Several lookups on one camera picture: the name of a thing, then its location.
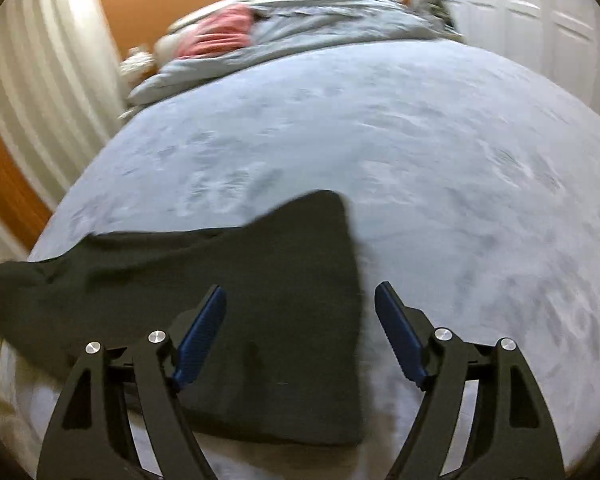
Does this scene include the black pants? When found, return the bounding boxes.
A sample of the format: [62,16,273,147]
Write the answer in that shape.
[0,191,363,446]

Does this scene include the grey butterfly bedspread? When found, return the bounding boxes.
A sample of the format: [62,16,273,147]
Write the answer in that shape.
[31,40,600,468]

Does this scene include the white striped curtain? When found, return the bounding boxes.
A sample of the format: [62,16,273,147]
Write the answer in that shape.
[0,0,126,261]

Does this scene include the white bedside lamp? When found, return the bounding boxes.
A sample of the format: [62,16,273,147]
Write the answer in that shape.
[119,44,156,90]

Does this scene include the cream padded headboard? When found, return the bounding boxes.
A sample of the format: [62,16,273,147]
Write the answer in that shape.
[153,0,376,64]

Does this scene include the red pink blanket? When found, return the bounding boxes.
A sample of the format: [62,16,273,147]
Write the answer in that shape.
[174,4,254,58]

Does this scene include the white panelled wardrobe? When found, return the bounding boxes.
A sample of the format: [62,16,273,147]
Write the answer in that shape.
[443,0,600,115]

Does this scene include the dark grey clothes pile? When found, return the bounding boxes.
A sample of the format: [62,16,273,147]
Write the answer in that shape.
[410,0,455,29]

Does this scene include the grey rumpled duvet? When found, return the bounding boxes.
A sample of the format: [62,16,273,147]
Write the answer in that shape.
[129,0,464,107]

